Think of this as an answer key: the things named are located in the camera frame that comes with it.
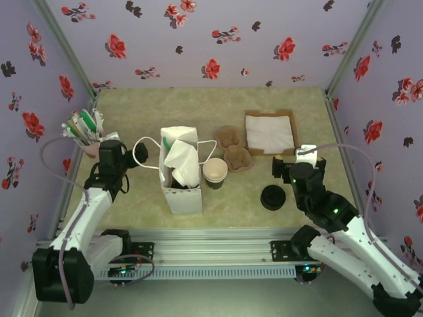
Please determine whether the grey right arm cable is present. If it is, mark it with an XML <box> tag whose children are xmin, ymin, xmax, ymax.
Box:
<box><xmin>305</xmin><ymin>143</ymin><xmax>420</xmax><ymax>287</ymax></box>

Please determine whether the aluminium frame post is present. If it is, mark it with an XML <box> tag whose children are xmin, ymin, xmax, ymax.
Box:
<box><xmin>325</xmin><ymin>0</ymin><xmax>387</xmax><ymax>96</ymax></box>
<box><xmin>32</xmin><ymin>0</ymin><xmax>99</xmax><ymax>100</ymax></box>

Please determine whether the grey slotted cable duct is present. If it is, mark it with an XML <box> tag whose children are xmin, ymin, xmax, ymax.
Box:
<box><xmin>94</xmin><ymin>266</ymin><xmax>297</xmax><ymax>281</ymax></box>

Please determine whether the brown pulp cup carrier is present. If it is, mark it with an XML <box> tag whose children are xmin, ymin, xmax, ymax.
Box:
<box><xmin>214</xmin><ymin>127</ymin><xmax>254</xmax><ymax>173</ymax></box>

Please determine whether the grey left arm cable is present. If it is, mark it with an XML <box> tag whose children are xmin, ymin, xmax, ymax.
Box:
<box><xmin>40</xmin><ymin>137</ymin><xmax>155</xmax><ymax>311</ymax></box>

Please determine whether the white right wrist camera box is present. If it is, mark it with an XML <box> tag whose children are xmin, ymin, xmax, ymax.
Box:
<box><xmin>295</xmin><ymin>143</ymin><xmax>319</xmax><ymax>163</ymax></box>

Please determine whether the brown cardboard napkin tray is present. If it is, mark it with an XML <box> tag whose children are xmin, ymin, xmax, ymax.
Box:
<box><xmin>244</xmin><ymin>110</ymin><xmax>300</xmax><ymax>156</ymax></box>

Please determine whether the black paper coffee cup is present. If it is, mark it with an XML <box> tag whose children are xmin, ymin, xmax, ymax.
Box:
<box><xmin>204</xmin><ymin>176</ymin><xmax>227</xmax><ymax>191</ymax></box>

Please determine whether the printed white paper gift bag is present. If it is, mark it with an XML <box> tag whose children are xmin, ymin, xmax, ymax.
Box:
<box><xmin>132</xmin><ymin>126</ymin><xmax>218</xmax><ymax>215</ymax></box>

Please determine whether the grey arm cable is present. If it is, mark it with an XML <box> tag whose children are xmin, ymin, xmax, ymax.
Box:
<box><xmin>305</xmin><ymin>143</ymin><xmax>420</xmax><ymax>287</ymax></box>
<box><xmin>40</xmin><ymin>137</ymin><xmax>155</xmax><ymax>311</ymax></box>

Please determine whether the nested paper coffee cup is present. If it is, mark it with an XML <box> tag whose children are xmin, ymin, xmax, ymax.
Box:
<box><xmin>202</xmin><ymin>157</ymin><xmax>229</xmax><ymax>182</ymax></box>

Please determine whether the white paper napkin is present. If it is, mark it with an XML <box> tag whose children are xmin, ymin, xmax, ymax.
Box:
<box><xmin>164</xmin><ymin>139</ymin><xmax>200</xmax><ymax>190</ymax></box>
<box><xmin>246</xmin><ymin>114</ymin><xmax>295</xmax><ymax>153</ymax></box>

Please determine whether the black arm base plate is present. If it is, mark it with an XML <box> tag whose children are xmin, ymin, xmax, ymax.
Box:
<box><xmin>270</xmin><ymin>240</ymin><xmax>331</xmax><ymax>264</ymax></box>
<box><xmin>130</xmin><ymin>242</ymin><xmax>155</xmax><ymax>265</ymax></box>

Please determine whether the small controller circuit board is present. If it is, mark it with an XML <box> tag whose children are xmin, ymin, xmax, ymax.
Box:
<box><xmin>295</xmin><ymin>264</ymin><xmax>323</xmax><ymax>283</ymax></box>
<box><xmin>108</xmin><ymin>265</ymin><xmax>139</xmax><ymax>283</ymax></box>

